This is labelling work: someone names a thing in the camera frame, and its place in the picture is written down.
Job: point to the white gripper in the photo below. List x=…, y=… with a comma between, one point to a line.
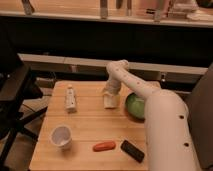
x=112, y=87

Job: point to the white sponge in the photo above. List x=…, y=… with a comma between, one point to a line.
x=109, y=104

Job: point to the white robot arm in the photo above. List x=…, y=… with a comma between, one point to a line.
x=169, y=143

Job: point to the green bowl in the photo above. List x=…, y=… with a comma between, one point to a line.
x=135, y=106

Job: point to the white bottle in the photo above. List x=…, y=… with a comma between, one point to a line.
x=70, y=100

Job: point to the orange sausage toy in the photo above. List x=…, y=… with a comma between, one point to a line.
x=103, y=146

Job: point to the black rectangular block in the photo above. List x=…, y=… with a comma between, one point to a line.
x=133, y=151

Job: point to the black tripod stand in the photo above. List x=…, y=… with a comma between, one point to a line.
x=17, y=84

